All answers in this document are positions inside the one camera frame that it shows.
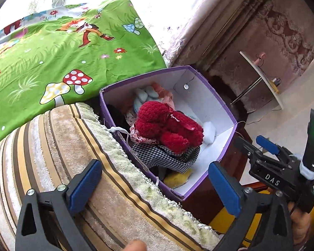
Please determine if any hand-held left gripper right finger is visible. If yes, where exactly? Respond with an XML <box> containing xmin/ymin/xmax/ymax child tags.
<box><xmin>208</xmin><ymin>161</ymin><xmax>295</xmax><ymax>251</ymax></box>

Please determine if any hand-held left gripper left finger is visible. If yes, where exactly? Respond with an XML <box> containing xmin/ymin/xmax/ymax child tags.
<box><xmin>15</xmin><ymin>159</ymin><xmax>103</xmax><ymax>251</ymax></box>

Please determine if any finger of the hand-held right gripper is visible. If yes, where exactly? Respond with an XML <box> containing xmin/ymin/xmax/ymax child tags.
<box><xmin>256</xmin><ymin>135</ymin><xmax>290</xmax><ymax>160</ymax></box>
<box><xmin>234</xmin><ymin>137</ymin><xmax>262</xmax><ymax>163</ymax></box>

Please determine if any white sponge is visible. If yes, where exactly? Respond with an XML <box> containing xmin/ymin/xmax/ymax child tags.
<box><xmin>203</xmin><ymin>121</ymin><xmax>216</xmax><ymax>145</ymax></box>

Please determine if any yellow sponge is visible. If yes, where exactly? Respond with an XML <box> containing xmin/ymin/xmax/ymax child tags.
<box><xmin>163</xmin><ymin>168</ymin><xmax>193</xmax><ymax>189</ymax></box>

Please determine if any red white patterned cloth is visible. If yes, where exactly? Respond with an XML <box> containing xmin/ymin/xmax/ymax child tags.
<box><xmin>129</xmin><ymin>124</ymin><xmax>161</xmax><ymax>145</ymax></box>

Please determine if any checkered face mask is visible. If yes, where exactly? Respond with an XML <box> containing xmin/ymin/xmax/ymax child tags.
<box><xmin>109</xmin><ymin>126</ymin><xmax>201</xmax><ymax>174</ymax></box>

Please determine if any purple cardboard box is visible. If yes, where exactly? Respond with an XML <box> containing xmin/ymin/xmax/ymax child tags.
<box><xmin>99</xmin><ymin>65</ymin><xmax>238</xmax><ymax>202</ymax></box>

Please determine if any red fluffy glove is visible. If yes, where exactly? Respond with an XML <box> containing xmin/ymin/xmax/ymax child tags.
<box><xmin>134</xmin><ymin>101</ymin><xmax>205</xmax><ymax>154</ymax></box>

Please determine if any pink fleece cloth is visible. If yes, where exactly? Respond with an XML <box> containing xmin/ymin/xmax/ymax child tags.
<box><xmin>151</xmin><ymin>82</ymin><xmax>176</xmax><ymax>110</ymax></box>

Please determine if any grey fleece glove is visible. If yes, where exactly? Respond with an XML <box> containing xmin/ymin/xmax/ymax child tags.
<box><xmin>132</xmin><ymin>85</ymin><xmax>160</xmax><ymax>113</ymax></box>

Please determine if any person's right hand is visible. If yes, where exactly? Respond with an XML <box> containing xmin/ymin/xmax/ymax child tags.
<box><xmin>290</xmin><ymin>201</ymin><xmax>312</xmax><ymax>247</ymax></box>

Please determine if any person's left hand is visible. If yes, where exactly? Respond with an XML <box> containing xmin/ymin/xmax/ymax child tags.
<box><xmin>123</xmin><ymin>239</ymin><xmax>147</xmax><ymax>251</ymax></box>

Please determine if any yellow object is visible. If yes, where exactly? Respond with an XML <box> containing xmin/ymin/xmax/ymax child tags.
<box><xmin>208</xmin><ymin>205</ymin><xmax>263</xmax><ymax>242</ymax></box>

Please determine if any striped beige sofa cover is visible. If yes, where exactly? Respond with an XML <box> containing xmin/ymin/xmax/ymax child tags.
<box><xmin>0</xmin><ymin>102</ymin><xmax>220</xmax><ymax>251</ymax></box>

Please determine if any white side table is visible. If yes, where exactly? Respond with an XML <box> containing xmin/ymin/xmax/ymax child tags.
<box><xmin>230</xmin><ymin>50</ymin><xmax>285</xmax><ymax>110</ymax></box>

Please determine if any small pink object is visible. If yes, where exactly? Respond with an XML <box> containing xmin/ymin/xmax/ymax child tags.
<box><xmin>253</xmin><ymin>52</ymin><xmax>266</xmax><ymax>65</ymax></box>

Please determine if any pink damask curtain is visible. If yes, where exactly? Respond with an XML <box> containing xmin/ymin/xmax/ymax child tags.
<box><xmin>163</xmin><ymin>0</ymin><xmax>314</xmax><ymax>113</ymax></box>

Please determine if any green cartoon printed blanket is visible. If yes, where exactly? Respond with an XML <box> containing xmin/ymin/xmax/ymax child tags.
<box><xmin>0</xmin><ymin>0</ymin><xmax>168</xmax><ymax>152</ymax></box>

